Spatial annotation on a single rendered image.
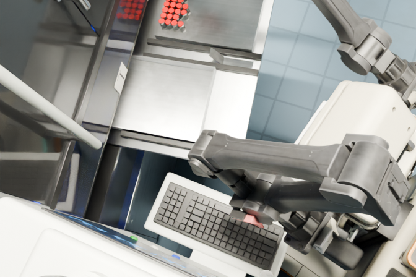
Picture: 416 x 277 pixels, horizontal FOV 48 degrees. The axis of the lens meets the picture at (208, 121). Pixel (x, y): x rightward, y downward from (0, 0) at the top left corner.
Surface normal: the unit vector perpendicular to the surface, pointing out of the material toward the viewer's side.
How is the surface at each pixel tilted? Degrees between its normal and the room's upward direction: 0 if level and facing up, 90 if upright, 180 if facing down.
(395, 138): 48
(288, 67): 0
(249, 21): 0
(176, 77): 0
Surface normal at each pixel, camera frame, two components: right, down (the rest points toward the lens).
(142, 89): -0.14, -0.31
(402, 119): 0.51, 0.18
